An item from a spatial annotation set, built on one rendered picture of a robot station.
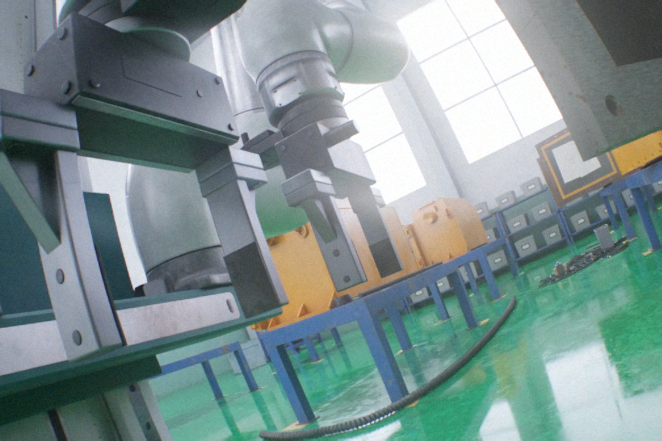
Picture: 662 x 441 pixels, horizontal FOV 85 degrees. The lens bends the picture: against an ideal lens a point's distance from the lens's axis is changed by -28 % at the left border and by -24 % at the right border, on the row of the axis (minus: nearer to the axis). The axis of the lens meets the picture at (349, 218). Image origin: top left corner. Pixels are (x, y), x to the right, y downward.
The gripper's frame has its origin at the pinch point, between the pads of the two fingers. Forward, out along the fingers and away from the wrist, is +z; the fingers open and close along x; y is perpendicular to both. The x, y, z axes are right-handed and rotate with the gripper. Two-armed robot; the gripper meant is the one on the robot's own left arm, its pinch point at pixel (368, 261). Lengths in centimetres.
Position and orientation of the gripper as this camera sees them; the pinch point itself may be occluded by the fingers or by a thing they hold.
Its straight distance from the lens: 47.6
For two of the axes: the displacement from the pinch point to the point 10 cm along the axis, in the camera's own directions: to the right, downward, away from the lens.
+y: 8.6, -4.0, -3.1
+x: 3.5, 0.3, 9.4
